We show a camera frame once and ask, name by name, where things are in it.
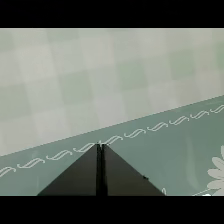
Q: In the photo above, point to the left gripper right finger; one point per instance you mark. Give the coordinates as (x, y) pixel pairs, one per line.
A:
(125, 178)

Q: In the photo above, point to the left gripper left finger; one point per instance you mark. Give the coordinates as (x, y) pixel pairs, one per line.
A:
(78, 176)

